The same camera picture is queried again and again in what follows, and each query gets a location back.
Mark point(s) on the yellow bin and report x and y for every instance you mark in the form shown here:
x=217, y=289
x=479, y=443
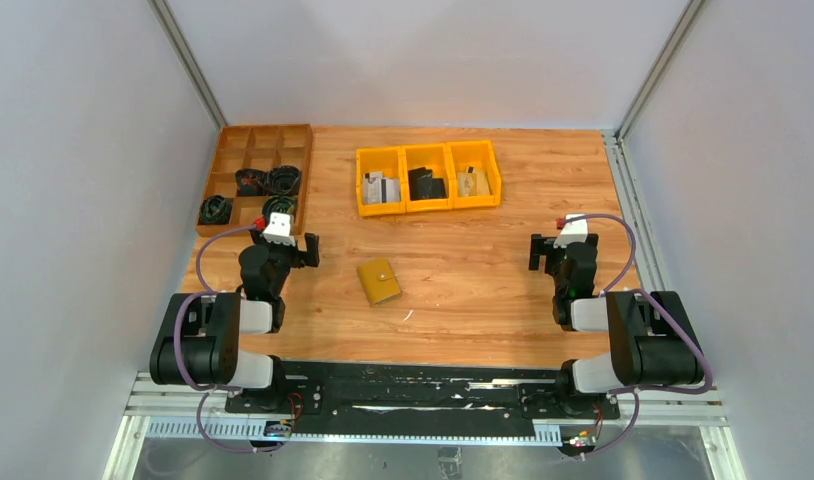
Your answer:
x=435, y=157
x=480, y=154
x=390, y=161

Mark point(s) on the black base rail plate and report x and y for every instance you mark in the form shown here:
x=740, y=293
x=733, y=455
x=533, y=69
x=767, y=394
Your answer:
x=399, y=400

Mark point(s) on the silver cards in bin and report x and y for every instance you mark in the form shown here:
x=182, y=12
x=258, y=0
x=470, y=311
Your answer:
x=379, y=189

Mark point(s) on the yellow leather card holder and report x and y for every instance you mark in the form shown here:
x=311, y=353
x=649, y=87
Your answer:
x=378, y=281

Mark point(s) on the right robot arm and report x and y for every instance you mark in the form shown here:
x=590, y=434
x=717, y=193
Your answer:
x=651, y=340

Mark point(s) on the left yellow bin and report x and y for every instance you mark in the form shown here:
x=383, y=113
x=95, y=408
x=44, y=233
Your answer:
x=390, y=161

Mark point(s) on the tan cards in bin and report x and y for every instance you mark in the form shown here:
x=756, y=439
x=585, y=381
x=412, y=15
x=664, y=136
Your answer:
x=473, y=182

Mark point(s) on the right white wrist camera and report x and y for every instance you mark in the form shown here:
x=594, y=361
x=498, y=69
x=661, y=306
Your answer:
x=572, y=228

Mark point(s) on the middle yellow bin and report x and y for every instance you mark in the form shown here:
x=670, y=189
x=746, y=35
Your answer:
x=435, y=157

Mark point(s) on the right yellow bin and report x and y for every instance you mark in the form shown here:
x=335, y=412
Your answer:
x=480, y=154

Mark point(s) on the black cards in bin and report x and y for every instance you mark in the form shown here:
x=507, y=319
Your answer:
x=423, y=185

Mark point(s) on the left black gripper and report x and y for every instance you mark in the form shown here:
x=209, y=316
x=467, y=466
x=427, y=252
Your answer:
x=302, y=259

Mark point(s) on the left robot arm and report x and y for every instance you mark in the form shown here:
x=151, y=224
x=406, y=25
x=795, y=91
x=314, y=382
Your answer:
x=198, y=343

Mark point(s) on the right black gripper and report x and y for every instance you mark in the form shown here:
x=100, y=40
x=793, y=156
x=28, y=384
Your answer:
x=544, y=246

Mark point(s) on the wooden compartment tray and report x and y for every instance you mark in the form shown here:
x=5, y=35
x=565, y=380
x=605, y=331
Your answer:
x=261, y=147

